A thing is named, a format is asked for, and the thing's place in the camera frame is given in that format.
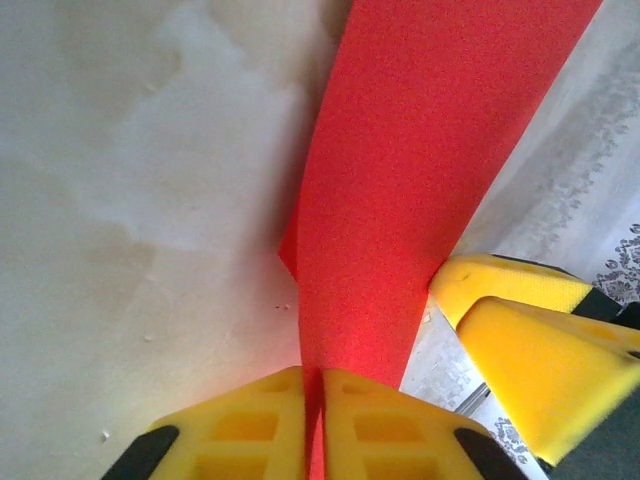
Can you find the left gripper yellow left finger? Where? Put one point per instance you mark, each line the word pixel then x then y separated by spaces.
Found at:
pixel 240 430

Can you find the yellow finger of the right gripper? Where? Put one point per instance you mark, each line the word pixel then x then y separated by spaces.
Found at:
pixel 500 277
pixel 540 370

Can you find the red paper sheet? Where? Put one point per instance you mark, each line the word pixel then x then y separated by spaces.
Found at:
pixel 400 150

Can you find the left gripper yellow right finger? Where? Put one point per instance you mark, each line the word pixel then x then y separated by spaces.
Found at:
pixel 390 435

